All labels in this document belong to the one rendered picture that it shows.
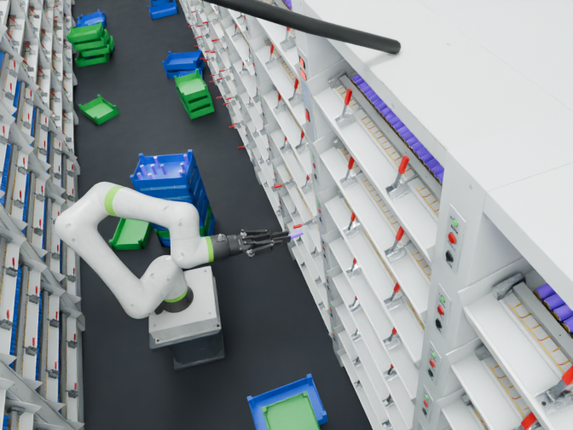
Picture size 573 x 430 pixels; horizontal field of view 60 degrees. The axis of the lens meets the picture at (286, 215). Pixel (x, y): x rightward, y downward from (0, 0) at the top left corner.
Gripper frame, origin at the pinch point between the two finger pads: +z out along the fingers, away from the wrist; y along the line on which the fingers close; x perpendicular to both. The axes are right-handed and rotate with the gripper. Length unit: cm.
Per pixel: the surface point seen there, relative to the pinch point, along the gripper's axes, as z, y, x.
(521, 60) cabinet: 13, -61, -97
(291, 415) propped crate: 1, -34, 72
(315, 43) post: -4, -16, -81
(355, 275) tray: 13.2, -33.2, -12.6
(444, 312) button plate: -2, -82, -60
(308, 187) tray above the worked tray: 12.8, 10.2, -14.1
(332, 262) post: 14.4, -16.3, -0.5
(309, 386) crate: 15, -20, 78
